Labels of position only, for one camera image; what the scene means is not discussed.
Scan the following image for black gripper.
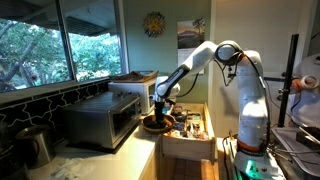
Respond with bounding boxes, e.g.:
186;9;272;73
153;99;166;126

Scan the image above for round wooden tray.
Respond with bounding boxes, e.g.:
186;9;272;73
142;114;176;136

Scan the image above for light wooden drawer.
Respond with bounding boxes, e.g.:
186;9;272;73
159;102;218;164

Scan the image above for white microwave oven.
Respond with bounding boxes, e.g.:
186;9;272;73
108;75;181;116

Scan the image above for wooden base cabinet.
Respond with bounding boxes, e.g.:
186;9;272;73
138;146;219;180

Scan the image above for brown woven flat basket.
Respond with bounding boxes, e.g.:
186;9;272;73
109;69;160;84

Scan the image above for silver toaster oven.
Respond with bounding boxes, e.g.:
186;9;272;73
63;91;143;150

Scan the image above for black vertical pole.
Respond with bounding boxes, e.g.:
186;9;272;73
277;33;300;128

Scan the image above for grey metal cart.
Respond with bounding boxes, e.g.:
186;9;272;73
270;125;320;180

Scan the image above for white door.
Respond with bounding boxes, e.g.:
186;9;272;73
208;0;318;138

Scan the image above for person in grey shirt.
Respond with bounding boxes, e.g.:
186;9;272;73
288;54;320;130

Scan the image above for white tape roll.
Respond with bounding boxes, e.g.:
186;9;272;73
299;75;320;90

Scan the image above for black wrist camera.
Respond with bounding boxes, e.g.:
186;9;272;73
165;97;177;107

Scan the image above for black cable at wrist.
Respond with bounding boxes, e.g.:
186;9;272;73
176;73;200;99

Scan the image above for black cables at pedestal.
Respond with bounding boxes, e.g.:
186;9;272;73
221;134;240;180

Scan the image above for landscape wall calendar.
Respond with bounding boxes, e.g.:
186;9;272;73
176;18;206;76

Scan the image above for sun wall ornament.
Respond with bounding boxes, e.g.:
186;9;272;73
142;10;167;38

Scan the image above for white robot pedestal green light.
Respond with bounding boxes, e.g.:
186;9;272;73
233;150;285;180

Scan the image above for large window frame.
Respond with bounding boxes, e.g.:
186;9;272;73
0;0;130;95

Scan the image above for steel pot with handle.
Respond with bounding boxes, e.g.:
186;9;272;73
14;124;56;168

